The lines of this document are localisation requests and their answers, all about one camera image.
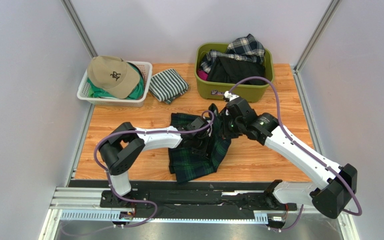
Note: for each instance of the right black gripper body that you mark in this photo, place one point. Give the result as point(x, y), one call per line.
point(227, 126)

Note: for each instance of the white plastic basket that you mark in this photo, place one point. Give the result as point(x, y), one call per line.
point(146, 69)

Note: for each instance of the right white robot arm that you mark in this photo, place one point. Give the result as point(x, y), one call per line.
point(332, 185)

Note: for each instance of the olive green plastic tub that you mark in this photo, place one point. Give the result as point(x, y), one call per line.
point(215, 90)

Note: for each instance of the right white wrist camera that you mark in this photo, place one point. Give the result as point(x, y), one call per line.
point(229, 96)

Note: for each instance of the grey white plaid skirt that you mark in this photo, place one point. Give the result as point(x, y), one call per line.
point(246, 49)

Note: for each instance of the green garment in basket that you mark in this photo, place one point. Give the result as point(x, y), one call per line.
point(137, 92)

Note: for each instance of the green plaid skirt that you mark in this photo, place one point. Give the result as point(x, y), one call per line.
point(187, 166)

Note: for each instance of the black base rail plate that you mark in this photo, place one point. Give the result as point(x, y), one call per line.
point(195, 200)

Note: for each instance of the black garment in tub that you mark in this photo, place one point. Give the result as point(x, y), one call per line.
point(230, 71)

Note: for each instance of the pink garment in tub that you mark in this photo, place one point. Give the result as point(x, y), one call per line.
point(202, 75)

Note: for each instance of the striped folded cloth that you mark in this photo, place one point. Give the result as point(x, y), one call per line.
point(168, 85)

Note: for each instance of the beige baseball cap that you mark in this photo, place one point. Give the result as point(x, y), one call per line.
point(113, 75)

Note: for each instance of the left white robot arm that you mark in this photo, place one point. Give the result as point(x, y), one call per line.
point(121, 148)

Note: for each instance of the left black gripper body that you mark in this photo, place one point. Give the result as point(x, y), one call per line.
point(200, 146)

